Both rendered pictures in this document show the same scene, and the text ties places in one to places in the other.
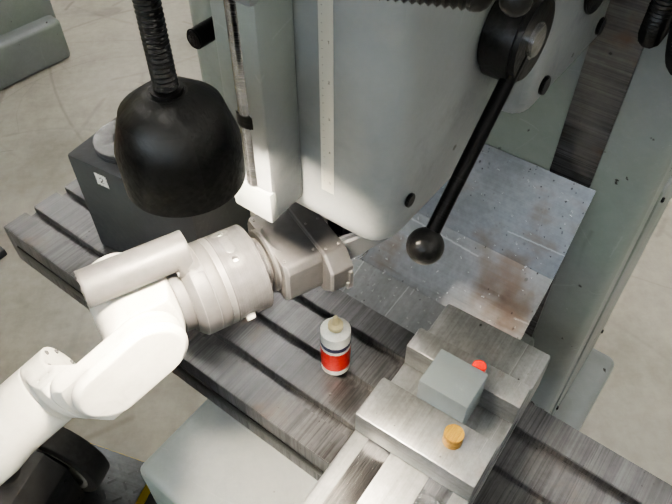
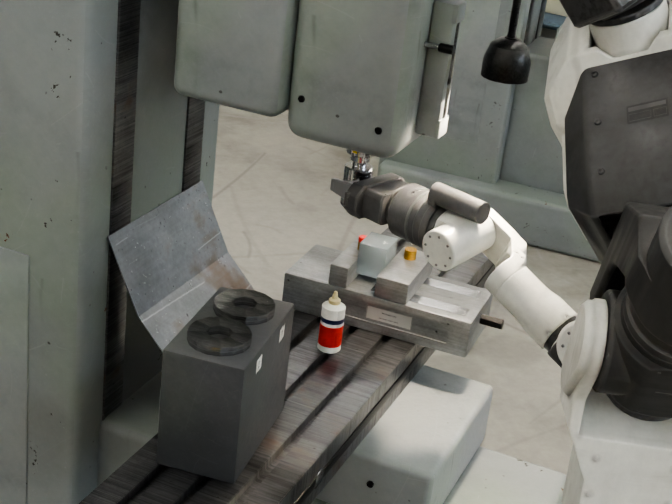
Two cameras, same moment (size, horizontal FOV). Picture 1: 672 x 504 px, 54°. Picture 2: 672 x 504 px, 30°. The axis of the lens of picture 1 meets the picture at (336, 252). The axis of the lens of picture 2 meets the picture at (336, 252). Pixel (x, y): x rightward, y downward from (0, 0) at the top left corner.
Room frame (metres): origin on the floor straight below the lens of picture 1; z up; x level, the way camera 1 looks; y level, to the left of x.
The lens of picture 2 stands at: (1.03, 1.80, 1.96)
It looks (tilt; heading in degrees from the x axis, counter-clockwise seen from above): 24 degrees down; 254
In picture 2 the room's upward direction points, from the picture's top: 7 degrees clockwise
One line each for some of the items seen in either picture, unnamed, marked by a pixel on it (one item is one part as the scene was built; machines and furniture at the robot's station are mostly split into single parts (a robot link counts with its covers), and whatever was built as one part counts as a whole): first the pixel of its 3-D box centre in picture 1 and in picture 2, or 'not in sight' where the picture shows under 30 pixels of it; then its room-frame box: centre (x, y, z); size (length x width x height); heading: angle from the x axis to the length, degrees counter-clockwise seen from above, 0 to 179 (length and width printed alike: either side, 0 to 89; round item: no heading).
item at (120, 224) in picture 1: (166, 200); (227, 377); (0.72, 0.25, 1.03); 0.22 x 0.12 x 0.20; 60
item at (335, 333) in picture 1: (335, 341); (332, 320); (0.50, 0.00, 0.98); 0.04 x 0.04 x 0.11
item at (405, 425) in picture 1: (424, 437); (404, 274); (0.34, -0.10, 1.02); 0.15 x 0.06 x 0.04; 55
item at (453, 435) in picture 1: (453, 437); (410, 253); (0.33, -0.13, 1.05); 0.02 x 0.02 x 0.02
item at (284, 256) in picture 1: (269, 260); (397, 207); (0.43, 0.07, 1.22); 0.13 x 0.12 x 0.10; 31
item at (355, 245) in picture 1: (363, 244); not in sight; (0.45, -0.03, 1.22); 0.06 x 0.02 x 0.03; 121
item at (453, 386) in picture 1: (450, 390); (377, 255); (0.39, -0.13, 1.04); 0.06 x 0.05 x 0.06; 55
